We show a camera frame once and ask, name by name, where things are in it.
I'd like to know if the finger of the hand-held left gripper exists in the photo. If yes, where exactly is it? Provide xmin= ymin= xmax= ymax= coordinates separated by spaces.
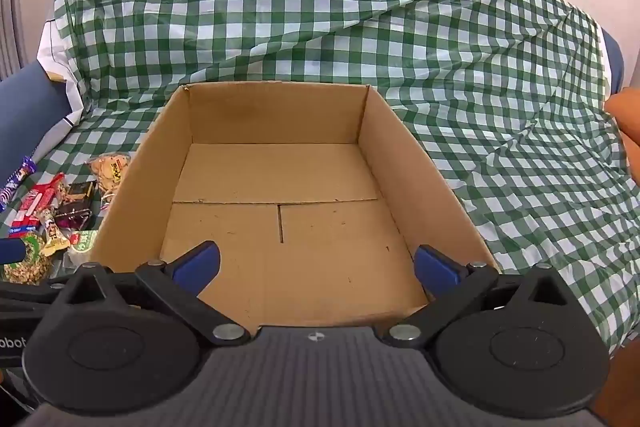
xmin=0 ymin=278 xmax=68 ymax=314
xmin=0 ymin=240 xmax=27 ymax=265

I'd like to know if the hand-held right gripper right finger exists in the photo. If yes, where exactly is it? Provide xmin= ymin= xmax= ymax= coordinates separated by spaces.
xmin=382 ymin=245 xmax=581 ymax=349

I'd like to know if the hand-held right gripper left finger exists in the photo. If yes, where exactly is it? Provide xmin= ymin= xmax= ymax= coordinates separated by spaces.
xmin=50 ymin=241 xmax=251 ymax=349

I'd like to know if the red wafer packet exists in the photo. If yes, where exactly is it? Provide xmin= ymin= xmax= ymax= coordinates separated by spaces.
xmin=9 ymin=173 xmax=67 ymax=238

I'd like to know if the purple candy bar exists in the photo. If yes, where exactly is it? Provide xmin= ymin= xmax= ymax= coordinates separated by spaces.
xmin=0 ymin=156 xmax=37 ymax=212

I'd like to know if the brown cardboard box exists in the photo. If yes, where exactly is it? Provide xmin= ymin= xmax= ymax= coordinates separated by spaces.
xmin=89 ymin=82 xmax=501 ymax=329

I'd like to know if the mixed nuts bag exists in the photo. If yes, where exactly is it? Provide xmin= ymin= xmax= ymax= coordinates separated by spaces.
xmin=2 ymin=232 xmax=54 ymax=286

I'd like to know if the clear nut bar packet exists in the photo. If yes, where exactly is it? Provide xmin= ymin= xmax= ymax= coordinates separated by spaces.
xmin=37 ymin=207 xmax=71 ymax=258

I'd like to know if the clear snack bag green label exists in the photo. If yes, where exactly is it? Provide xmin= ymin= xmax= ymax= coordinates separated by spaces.
xmin=70 ymin=229 xmax=99 ymax=256

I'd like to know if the clear cookie bag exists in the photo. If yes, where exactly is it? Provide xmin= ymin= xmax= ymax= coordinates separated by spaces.
xmin=86 ymin=152 xmax=132 ymax=198

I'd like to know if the white cloth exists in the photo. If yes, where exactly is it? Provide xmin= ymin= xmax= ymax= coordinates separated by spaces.
xmin=37 ymin=19 xmax=85 ymax=128

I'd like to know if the orange cushion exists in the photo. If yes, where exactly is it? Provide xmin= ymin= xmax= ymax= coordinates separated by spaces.
xmin=604 ymin=87 xmax=640 ymax=188

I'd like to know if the green checkered cloth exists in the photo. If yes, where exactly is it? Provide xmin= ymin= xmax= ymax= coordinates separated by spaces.
xmin=10 ymin=0 xmax=640 ymax=358

